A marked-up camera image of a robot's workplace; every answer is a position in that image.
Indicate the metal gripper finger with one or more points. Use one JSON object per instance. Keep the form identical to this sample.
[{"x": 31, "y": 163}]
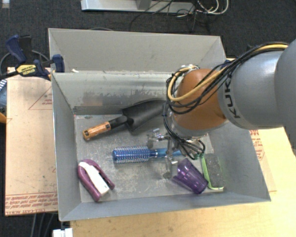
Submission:
[
  {"x": 169, "y": 167},
  {"x": 157, "y": 137}
]

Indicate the purple plastic cup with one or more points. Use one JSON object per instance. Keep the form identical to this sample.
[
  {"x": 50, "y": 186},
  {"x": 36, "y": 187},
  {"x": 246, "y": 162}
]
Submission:
[{"x": 191, "y": 179}]

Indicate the blue hairbrush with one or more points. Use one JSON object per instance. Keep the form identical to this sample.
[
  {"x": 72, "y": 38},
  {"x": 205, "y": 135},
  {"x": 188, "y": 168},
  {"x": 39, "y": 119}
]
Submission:
[{"x": 133, "y": 154}]

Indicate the grey metal bin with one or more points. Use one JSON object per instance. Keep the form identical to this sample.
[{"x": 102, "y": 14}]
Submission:
[{"x": 138, "y": 181}]

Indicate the green and grey sponge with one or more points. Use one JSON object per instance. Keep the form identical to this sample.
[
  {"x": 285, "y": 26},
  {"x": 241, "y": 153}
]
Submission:
[{"x": 214, "y": 171}]

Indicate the purple and white stapler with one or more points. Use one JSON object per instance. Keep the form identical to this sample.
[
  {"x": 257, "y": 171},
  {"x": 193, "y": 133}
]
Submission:
[{"x": 93, "y": 179}]

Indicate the brown cardboard board, red print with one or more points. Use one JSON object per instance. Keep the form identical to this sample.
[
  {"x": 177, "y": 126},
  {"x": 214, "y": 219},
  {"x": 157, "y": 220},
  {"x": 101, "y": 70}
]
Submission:
[{"x": 29, "y": 144}]

